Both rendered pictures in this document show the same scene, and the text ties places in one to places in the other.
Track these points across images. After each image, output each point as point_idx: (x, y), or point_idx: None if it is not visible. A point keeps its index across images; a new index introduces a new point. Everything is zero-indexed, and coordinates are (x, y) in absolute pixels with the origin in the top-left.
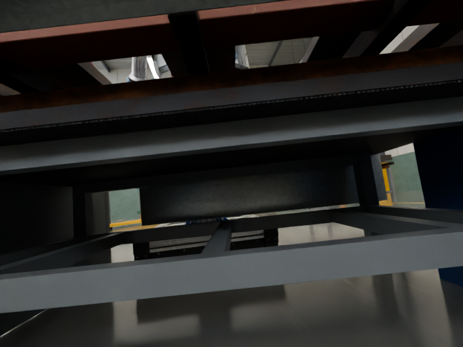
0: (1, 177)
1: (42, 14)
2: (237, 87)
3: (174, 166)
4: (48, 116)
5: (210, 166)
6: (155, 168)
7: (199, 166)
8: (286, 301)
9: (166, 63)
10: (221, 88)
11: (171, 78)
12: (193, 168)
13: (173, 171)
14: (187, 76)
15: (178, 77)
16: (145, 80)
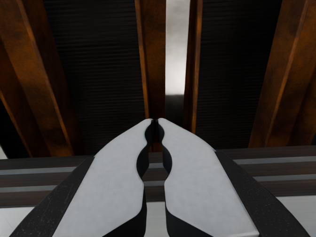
0: None
1: None
2: (6, 156)
3: (203, 46)
4: None
5: (248, 98)
6: (205, 4)
7: (237, 82)
8: None
9: (26, 158)
10: (2, 148)
11: (20, 137)
12: (248, 70)
13: (276, 18)
14: (29, 155)
15: (24, 144)
16: (2, 98)
